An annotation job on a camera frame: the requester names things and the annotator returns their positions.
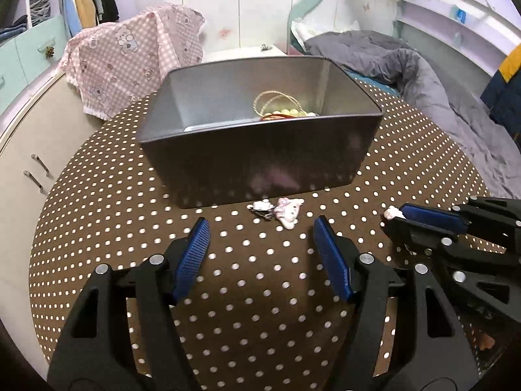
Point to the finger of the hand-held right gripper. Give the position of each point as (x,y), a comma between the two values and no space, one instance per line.
(431,216)
(419,234)

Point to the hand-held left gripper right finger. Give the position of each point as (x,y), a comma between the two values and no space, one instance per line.
(331,256)

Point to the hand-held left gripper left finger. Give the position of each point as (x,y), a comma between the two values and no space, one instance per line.
(191,258)

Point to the small white charm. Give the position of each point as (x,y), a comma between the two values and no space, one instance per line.
(392,213)

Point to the pink white cartoon charm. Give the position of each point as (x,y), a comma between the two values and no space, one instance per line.
(287,211)

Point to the grey metal bin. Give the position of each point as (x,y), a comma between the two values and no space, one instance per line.
(244,159)

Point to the pile of mixed jewelry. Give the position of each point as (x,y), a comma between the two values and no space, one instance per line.
(285,110)

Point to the small tan bear-shaped piece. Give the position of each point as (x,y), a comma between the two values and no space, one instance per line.
(486,341)

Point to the grey quilt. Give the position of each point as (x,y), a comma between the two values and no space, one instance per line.
(427,77)

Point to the navy and yellow jacket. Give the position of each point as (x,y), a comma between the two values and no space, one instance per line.
(506,85)

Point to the small blue tag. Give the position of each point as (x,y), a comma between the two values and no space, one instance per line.
(460,14)

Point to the beige cabinet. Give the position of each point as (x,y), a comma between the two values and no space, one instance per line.
(24,138)

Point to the white step platform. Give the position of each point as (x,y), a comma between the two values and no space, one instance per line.
(240,53)

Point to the pink checked bear-print cloth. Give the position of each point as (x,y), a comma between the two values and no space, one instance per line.
(122,57)

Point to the small binder clip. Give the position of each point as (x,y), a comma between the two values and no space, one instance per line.
(266,47)

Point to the faint pink butterfly sticker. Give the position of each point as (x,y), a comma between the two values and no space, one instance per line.
(224,32)

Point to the mint drawer with pinecone knob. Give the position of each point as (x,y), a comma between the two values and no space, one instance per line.
(8,73)
(36,40)

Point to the light blue hanging garment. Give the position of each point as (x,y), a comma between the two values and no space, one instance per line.
(69,8)

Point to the folded clothes on shelf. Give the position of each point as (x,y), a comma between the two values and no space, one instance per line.
(24,18)

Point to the lilac wall shelf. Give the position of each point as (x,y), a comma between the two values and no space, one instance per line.
(447,28)

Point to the mint bed frame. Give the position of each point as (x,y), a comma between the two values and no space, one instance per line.
(309,4)

